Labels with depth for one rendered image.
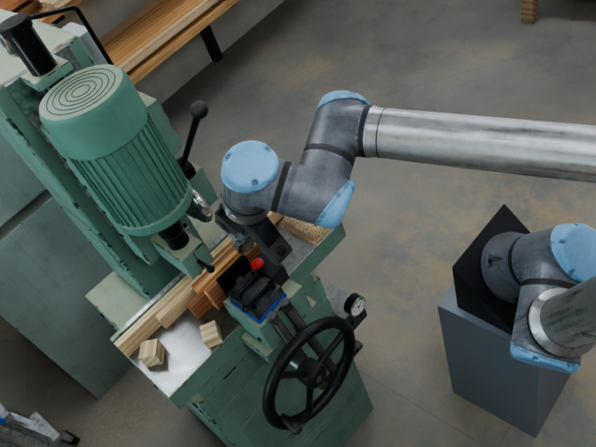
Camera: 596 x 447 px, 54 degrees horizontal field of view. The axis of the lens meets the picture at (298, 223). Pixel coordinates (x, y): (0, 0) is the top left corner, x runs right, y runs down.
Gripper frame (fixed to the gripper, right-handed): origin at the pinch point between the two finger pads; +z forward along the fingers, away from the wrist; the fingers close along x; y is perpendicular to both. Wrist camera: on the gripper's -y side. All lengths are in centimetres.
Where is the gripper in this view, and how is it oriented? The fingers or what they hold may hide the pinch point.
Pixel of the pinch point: (250, 248)
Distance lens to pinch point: 127.2
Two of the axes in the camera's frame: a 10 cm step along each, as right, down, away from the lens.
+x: -6.7, 6.5, -3.6
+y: -7.4, -6.5, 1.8
